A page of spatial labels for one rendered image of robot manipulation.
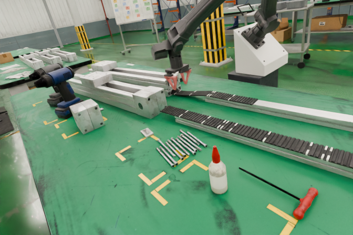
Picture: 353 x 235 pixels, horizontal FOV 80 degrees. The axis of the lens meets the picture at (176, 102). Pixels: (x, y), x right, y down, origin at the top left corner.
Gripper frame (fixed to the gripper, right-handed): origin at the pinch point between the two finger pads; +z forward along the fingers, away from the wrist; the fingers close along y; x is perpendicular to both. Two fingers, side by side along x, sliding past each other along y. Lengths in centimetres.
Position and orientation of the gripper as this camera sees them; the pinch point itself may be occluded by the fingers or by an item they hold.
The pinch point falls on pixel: (179, 85)
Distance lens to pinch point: 101.1
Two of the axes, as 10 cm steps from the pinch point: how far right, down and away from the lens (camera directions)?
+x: 7.2, 1.7, -6.8
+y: -6.8, 4.1, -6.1
